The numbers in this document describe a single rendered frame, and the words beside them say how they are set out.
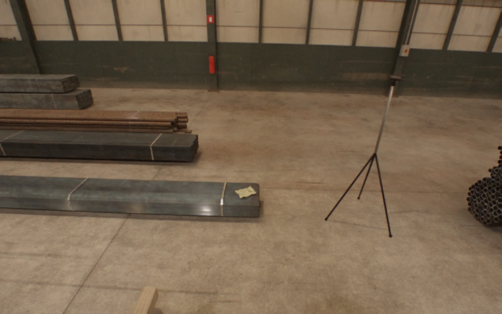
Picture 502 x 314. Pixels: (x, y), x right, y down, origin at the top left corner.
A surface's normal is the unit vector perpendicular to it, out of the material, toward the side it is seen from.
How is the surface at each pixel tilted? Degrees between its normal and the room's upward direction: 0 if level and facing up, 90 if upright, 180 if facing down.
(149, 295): 0
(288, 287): 0
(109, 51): 90
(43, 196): 45
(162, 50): 90
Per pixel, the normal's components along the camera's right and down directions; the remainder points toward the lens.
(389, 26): -0.02, 0.45
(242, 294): 0.02, -0.89
